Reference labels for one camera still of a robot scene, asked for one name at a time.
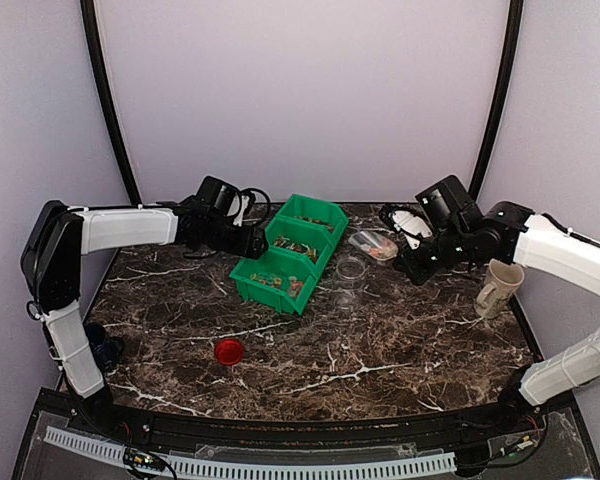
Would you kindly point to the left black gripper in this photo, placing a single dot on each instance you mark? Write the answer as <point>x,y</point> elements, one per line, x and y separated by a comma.
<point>241,248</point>

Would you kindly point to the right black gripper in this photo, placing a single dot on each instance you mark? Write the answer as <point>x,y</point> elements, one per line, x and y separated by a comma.
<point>407,263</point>

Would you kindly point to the metal scoop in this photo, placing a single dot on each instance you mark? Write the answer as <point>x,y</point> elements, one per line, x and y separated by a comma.
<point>375,245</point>

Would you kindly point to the clear glass jar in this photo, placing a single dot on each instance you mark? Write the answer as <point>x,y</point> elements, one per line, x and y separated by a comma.
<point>350,274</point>

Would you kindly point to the green bin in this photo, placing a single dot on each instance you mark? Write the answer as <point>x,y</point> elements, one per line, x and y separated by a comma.
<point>313,244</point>
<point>279,279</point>

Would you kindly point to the green bin end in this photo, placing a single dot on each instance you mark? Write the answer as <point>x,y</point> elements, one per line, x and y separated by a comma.
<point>316,211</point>

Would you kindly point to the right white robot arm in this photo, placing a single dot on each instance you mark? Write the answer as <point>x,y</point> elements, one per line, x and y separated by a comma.
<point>511,234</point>

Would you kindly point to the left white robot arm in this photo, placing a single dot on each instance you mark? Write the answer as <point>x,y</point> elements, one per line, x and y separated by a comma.
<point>64,236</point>

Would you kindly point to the beige ceramic mug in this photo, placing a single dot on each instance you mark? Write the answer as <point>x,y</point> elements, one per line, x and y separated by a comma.
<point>501,282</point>

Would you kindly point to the red jar lid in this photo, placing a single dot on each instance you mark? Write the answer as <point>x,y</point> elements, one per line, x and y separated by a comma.
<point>229,352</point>

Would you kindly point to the dark blue mug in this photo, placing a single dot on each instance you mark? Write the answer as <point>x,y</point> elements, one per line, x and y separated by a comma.
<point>106,349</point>

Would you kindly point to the small green circuit board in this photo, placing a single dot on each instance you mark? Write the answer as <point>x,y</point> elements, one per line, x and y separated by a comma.
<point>137,459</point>

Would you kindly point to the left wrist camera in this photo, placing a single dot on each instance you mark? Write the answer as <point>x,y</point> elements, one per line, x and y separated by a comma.
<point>219,197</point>

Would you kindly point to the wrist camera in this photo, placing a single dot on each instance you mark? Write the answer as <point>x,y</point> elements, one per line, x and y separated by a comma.
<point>447,204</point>
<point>219,197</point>

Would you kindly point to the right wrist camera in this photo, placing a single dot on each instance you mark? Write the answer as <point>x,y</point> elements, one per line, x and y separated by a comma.
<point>447,204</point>

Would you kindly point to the black front rail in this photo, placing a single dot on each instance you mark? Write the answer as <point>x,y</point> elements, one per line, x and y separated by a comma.
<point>447,429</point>

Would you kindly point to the white slotted cable duct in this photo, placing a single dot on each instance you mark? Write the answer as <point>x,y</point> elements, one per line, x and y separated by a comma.
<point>182,467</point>

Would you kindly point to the left black frame post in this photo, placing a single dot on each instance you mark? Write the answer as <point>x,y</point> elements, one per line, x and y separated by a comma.
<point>105,96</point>

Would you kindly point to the black frame post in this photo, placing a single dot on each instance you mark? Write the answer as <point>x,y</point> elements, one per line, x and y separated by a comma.
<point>105,96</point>
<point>501,87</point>

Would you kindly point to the right black frame post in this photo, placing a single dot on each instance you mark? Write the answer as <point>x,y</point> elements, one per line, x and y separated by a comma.
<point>501,87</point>

